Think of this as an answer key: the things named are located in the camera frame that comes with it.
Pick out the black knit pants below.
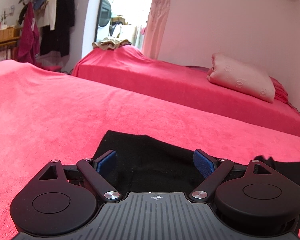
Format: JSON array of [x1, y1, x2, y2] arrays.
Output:
[[92, 130, 300, 233]]

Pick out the near pink bed cover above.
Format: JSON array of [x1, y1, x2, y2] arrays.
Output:
[[0, 60, 300, 239]]

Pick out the pale pink pillow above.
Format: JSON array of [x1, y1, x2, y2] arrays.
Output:
[[207, 53, 275, 103]]

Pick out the folded red blanket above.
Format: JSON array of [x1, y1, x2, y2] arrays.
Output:
[[271, 77, 288, 103]]

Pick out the far red bed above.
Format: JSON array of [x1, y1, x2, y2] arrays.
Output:
[[72, 45, 300, 137]]

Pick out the beige cloth on bed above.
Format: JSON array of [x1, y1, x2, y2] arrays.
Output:
[[92, 37, 131, 50]]

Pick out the hanging black coat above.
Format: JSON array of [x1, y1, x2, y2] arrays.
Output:
[[40, 0, 75, 57]]

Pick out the hanging magenta garment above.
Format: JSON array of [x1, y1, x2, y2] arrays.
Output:
[[17, 2, 40, 65]]

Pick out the hanging cream garment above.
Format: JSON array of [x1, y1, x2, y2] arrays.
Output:
[[37, 0, 57, 30]]

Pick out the wooden shelf unit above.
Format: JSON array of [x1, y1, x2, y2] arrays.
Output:
[[0, 21, 22, 65]]

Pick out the pink lace curtain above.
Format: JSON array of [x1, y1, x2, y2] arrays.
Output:
[[141, 0, 171, 59]]

